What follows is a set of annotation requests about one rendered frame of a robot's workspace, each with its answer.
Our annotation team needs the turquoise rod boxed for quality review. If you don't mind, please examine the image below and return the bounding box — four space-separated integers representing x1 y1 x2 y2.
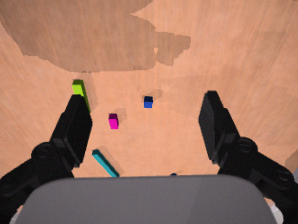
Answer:
92 149 120 177

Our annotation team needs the lime green rod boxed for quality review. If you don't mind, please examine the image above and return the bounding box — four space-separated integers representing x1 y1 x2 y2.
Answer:
72 80 91 113

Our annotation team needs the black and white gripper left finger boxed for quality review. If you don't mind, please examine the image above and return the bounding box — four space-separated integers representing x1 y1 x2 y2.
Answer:
0 94 93 224

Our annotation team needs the magenta rectangular block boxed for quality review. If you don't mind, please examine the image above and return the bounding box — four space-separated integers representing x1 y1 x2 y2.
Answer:
109 114 119 129

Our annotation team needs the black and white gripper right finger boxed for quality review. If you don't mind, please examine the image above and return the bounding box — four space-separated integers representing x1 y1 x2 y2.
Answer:
198 90 298 224

